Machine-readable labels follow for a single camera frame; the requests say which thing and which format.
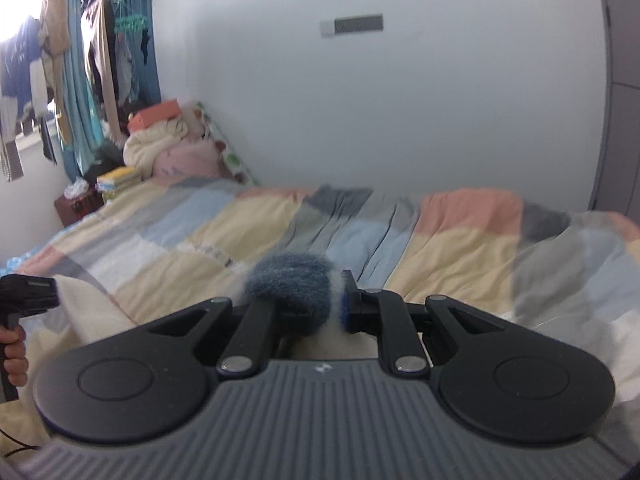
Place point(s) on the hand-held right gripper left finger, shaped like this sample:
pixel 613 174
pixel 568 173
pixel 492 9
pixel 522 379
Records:
pixel 262 321

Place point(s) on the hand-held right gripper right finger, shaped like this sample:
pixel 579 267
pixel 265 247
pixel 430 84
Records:
pixel 345 305

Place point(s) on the cream sweater with blue stripes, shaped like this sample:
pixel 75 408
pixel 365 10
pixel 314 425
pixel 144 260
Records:
pixel 290 280

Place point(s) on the hanging clothes on rack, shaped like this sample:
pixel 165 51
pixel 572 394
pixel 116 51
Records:
pixel 80 110

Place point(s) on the person's left hand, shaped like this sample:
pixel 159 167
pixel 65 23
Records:
pixel 15 350

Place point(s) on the dark red nightstand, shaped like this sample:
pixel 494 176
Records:
pixel 75 210

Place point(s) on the pastel checkered quilt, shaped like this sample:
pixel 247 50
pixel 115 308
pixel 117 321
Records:
pixel 450 260

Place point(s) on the white tissue pack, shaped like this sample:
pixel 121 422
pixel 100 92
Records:
pixel 75 187

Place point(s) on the striped hanging garment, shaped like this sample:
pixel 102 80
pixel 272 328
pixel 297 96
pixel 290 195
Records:
pixel 10 155

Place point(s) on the stack of folded yellow towels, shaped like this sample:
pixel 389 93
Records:
pixel 119 182

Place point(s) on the dark bag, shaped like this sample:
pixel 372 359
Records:
pixel 102 162

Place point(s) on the floral printed cushion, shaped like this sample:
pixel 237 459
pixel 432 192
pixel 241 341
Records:
pixel 227 155

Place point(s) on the pink pillow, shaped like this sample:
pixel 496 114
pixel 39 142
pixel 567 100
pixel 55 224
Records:
pixel 190 160

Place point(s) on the cream bundled blanket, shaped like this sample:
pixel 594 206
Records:
pixel 150 147

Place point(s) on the orange box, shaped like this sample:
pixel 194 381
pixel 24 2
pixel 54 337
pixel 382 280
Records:
pixel 152 115

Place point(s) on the dark blue hanging garment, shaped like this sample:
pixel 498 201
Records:
pixel 17 60

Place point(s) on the grey hanging garment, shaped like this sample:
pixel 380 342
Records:
pixel 126 70

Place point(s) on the brown hanging coat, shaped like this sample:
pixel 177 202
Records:
pixel 102 60

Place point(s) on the beige hanging garment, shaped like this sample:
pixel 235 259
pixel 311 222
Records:
pixel 55 25

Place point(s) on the green clip hanger rack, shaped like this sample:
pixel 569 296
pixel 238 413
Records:
pixel 131 22

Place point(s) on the grey wardrobe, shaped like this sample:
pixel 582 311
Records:
pixel 625 110

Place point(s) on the grey wall switch panel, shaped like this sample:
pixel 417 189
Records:
pixel 357 24

